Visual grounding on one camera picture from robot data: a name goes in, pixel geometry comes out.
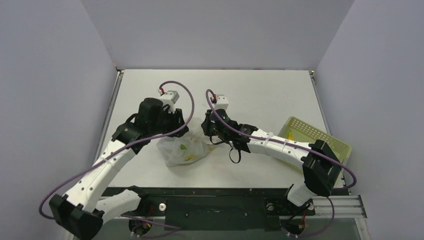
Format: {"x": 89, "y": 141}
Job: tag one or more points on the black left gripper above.
{"x": 175, "y": 118}

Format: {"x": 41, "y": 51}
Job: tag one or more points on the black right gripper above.
{"x": 209, "y": 125}

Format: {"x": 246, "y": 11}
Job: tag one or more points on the white plastic bag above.
{"x": 190, "y": 148}

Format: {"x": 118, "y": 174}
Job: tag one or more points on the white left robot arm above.
{"x": 80, "y": 210}

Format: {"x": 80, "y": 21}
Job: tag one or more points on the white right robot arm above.
{"x": 318, "y": 163}

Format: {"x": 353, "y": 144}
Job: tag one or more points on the yellow fake banana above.
{"x": 290, "y": 136}

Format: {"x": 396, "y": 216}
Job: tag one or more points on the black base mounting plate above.
{"x": 218, "y": 209}

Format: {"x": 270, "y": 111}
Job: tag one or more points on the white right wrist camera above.
{"x": 219, "y": 102}

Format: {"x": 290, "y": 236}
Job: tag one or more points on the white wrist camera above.
{"x": 169, "y": 97}
{"x": 219, "y": 102}

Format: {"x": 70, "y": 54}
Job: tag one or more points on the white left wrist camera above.
{"x": 169, "y": 97}

